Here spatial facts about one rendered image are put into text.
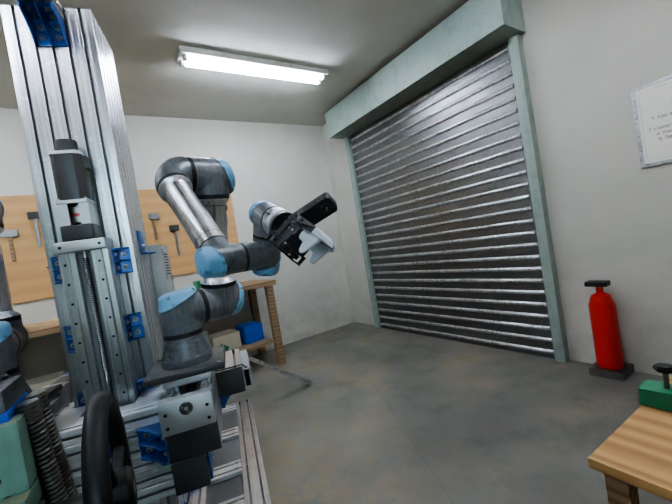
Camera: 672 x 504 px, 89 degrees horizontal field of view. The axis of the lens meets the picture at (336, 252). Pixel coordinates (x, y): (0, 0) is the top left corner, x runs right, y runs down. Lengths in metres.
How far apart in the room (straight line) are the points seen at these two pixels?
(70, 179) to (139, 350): 0.59
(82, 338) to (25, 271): 2.63
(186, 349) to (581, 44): 2.79
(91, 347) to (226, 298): 0.43
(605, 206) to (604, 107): 0.61
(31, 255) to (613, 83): 4.47
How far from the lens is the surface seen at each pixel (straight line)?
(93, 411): 0.60
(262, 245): 0.90
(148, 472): 1.31
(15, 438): 0.63
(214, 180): 1.17
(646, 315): 2.85
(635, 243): 2.77
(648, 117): 2.73
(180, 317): 1.17
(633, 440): 1.19
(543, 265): 2.91
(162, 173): 1.11
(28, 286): 3.92
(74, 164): 1.36
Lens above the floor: 1.12
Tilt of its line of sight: 2 degrees down
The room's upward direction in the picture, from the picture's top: 9 degrees counter-clockwise
